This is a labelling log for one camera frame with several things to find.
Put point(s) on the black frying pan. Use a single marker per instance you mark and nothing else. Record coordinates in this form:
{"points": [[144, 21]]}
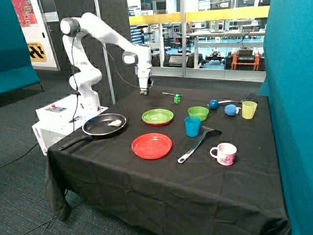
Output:
{"points": [[97, 127]]}

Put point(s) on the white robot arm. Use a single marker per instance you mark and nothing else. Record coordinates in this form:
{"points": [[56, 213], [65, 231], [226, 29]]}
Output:
{"points": [[74, 29]]}

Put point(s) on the dark blue ball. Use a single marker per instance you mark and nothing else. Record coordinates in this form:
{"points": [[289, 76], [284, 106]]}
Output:
{"points": [[213, 104]]}

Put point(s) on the teal partition right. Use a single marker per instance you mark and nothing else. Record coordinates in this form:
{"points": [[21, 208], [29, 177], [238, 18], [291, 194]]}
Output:
{"points": [[288, 47]]}

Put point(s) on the teal sofa left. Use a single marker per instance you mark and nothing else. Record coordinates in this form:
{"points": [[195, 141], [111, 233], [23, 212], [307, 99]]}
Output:
{"points": [[16, 71]]}

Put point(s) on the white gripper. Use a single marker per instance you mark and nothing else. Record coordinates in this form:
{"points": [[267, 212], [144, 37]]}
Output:
{"points": [[145, 80]]}

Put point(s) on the black tablecloth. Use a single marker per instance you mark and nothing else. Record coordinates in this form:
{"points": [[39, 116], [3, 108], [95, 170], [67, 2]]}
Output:
{"points": [[198, 197]]}

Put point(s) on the yellow cup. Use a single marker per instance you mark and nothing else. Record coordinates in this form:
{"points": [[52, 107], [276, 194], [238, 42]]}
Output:
{"points": [[248, 109]]}

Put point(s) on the green bowl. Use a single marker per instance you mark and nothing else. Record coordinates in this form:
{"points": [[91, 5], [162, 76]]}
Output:
{"points": [[198, 111]]}

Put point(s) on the green cube toy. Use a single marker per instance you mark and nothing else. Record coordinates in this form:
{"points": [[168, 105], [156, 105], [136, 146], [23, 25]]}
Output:
{"points": [[177, 98]]}

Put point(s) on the white garlic toy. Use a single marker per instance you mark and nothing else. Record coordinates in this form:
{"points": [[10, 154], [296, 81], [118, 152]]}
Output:
{"points": [[115, 123]]}

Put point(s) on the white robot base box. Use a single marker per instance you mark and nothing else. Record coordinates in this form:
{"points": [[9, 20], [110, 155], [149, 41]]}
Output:
{"points": [[60, 118]]}

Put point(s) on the yellow black sign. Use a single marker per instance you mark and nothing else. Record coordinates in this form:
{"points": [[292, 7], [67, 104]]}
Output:
{"points": [[37, 52]]}

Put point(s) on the light blue ball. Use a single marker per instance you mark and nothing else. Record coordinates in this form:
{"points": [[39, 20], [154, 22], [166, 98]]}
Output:
{"points": [[231, 110]]}

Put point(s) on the black spatula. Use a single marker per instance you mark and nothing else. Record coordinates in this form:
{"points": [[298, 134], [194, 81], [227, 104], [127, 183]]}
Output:
{"points": [[206, 131]]}

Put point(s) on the red poster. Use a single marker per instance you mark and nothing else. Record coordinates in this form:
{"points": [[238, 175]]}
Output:
{"points": [[25, 13]]}

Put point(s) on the pink white mug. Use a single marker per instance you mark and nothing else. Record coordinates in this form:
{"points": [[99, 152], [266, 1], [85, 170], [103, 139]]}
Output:
{"points": [[225, 153]]}

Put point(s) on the red plate under green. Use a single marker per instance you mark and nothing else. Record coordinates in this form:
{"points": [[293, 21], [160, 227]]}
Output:
{"points": [[157, 124]]}

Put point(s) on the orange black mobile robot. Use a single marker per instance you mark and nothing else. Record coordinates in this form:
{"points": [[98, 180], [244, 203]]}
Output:
{"points": [[245, 58]]}

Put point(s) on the metal fork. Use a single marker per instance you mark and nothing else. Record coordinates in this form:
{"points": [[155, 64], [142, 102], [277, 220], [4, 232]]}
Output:
{"points": [[250, 97]]}

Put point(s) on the blue cup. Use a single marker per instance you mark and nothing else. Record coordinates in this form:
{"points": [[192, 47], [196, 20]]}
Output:
{"points": [[192, 126]]}

